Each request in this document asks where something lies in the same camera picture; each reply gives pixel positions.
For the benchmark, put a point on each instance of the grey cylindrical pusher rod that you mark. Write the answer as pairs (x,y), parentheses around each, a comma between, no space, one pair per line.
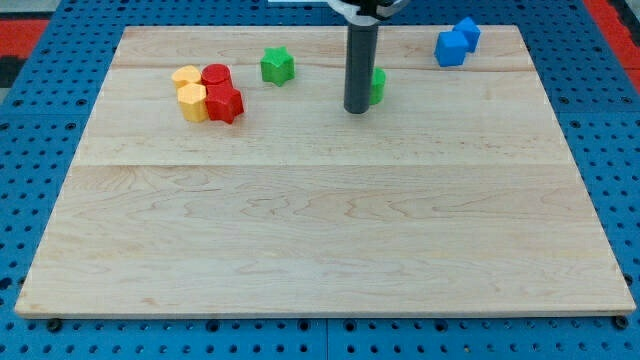
(359,67)

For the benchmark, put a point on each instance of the green circle block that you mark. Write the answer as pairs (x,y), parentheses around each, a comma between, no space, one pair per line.
(377,86)

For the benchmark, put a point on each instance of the blue cube block rear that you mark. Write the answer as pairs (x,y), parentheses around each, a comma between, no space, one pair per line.
(470,31)

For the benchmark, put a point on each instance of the red circle block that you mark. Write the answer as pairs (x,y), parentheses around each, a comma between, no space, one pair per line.
(216,74)

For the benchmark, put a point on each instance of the blue cube block front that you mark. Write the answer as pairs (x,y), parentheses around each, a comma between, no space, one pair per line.
(451,48)

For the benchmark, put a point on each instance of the yellow hexagon block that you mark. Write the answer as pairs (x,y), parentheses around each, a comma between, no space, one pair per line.
(191,99)

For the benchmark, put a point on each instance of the green star block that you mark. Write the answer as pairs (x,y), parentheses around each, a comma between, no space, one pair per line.
(277,65)

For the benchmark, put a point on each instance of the blue cube block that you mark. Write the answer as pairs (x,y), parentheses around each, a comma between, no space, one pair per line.
(470,31)
(451,48)

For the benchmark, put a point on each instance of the yellow heart block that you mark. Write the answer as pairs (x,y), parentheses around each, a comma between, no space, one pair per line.
(186,75)

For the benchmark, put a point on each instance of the red star block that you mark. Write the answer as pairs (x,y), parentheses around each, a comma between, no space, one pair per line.
(223,103)

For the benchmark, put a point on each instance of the light wooden board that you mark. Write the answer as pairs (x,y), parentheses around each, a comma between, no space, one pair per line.
(456,196)

